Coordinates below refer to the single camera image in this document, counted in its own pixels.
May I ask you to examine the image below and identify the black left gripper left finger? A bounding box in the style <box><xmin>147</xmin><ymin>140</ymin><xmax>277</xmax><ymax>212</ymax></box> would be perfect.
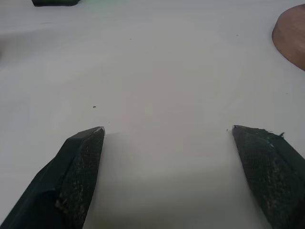
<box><xmin>0</xmin><ymin>126</ymin><xmax>106</xmax><ymax>229</ymax></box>

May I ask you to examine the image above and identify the round brown wooden base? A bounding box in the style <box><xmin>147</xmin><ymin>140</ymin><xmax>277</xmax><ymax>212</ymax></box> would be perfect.
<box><xmin>271</xmin><ymin>4</ymin><xmax>305</xmax><ymax>72</ymax></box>

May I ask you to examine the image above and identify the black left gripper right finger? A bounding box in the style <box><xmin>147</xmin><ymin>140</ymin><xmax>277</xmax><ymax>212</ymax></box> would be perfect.
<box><xmin>232</xmin><ymin>125</ymin><xmax>305</xmax><ymax>229</ymax></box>

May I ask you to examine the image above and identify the flat black object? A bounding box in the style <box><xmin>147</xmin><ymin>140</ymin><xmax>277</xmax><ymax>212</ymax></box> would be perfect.
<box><xmin>31</xmin><ymin>0</ymin><xmax>81</xmax><ymax>7</ymax></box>

